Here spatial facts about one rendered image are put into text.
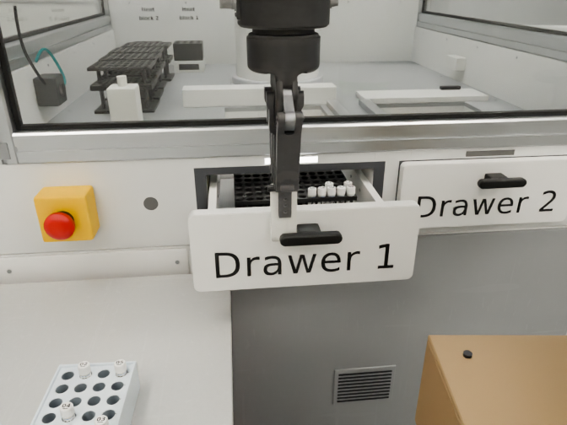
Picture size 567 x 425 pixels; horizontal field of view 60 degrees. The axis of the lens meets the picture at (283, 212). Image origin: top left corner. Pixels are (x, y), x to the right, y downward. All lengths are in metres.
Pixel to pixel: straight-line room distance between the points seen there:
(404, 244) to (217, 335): 0.27
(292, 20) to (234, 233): 0.26
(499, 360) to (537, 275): 0.52
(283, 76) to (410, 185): 0.36
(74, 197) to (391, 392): 0.69
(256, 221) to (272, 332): 0.34
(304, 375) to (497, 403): 0.57
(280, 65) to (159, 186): 0.34
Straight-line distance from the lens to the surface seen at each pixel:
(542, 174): 0.88
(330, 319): 0.90
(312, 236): 0.57
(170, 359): 0.64
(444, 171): 0.80
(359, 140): 0.76
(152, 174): 0.75
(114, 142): 0.74
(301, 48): 0.49
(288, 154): 0.50
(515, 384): 0.48
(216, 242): 0.61
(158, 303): 0.74
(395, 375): 1.03
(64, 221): 0.73
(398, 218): 0.63
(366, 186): 0.77
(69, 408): 0.55
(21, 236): 0.84
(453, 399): 0.45
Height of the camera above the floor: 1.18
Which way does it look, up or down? 25 degrees down
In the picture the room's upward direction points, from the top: straight up
